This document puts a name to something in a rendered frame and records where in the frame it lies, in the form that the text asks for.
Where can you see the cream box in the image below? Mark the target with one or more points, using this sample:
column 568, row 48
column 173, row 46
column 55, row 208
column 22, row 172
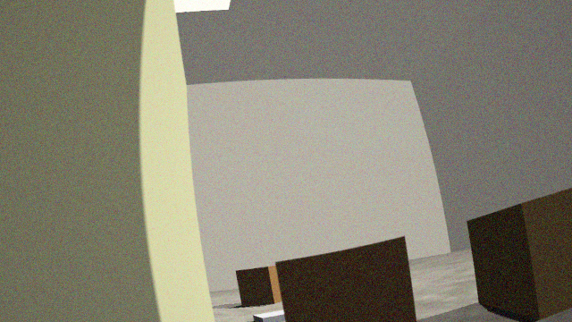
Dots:
column 98, row 216

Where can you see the white flat bar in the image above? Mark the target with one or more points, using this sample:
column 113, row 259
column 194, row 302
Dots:
column 275, row 316

